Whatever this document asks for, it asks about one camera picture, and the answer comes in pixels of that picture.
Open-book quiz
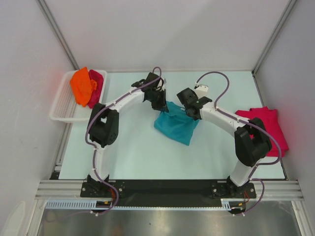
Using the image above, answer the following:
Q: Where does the white slotted cable duct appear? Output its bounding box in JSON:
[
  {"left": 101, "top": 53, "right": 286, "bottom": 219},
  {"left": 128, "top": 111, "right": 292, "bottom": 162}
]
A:
[{"left": 45, "top": 198, "right": 247, "bottom": 211}]

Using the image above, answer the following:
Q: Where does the teal t shirt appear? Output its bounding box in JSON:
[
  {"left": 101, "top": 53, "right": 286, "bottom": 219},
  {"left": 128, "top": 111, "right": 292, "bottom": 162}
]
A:
[{"left": 154, "top": 101, "right": 199, "bottom": 146}]

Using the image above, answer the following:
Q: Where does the white perforated plastic basket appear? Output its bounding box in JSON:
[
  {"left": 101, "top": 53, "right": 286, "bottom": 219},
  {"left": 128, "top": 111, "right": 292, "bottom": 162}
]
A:
[{"left": 49, "top": 69, "right": 108, "bottom": 124}]

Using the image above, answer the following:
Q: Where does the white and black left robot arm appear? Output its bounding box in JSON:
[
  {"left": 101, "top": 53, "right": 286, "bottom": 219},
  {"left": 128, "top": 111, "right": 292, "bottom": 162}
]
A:
[{"left": 85, "top": 72, "right": 169, "bottom": 197}]

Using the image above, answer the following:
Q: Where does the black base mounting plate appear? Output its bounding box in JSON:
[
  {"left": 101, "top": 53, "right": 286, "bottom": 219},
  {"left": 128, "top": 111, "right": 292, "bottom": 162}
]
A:
[{"left": 80, "top": 179, "right": 256, "bottom": 207}]

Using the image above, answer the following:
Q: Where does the folded crimson t shirt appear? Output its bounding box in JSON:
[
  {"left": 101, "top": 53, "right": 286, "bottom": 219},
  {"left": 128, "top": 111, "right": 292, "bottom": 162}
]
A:
[{"left": 235, "top": 106, "right": 288, "bottom": 157}]

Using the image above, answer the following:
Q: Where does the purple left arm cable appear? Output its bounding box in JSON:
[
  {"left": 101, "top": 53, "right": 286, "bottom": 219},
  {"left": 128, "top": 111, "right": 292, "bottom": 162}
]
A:
[{"left": 45, "top": 66, "right": 165, "bottom": 218}]

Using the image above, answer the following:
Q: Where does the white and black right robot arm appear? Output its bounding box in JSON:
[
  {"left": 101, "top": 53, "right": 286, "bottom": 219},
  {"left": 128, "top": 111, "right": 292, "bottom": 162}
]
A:
[{"left": 177, "top": 88, "right": 272, "bottom": 197}]

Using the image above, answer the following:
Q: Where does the crimson t shirt in basket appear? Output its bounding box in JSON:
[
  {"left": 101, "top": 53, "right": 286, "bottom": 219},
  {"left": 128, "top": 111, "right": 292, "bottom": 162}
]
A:
[{"left": 88, "top": 70, "right": 104, "bottom": 109}]

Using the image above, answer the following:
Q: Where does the orange t shirt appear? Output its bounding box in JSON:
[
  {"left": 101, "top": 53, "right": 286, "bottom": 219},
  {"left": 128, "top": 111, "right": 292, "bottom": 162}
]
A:
[{"left": 69, "top": 67, "right": 93, "bottom": 107}]

